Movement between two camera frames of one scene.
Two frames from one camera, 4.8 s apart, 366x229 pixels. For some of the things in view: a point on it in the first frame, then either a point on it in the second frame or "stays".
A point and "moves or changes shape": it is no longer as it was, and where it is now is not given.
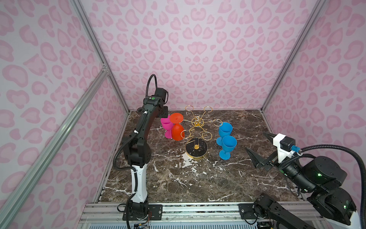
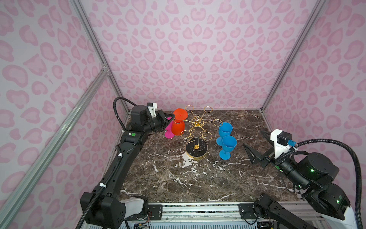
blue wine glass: x=225 y=129 stays
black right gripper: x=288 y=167 stays
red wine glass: x=177 y=132 moves or changes shape
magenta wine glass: x=167 y=125 stays
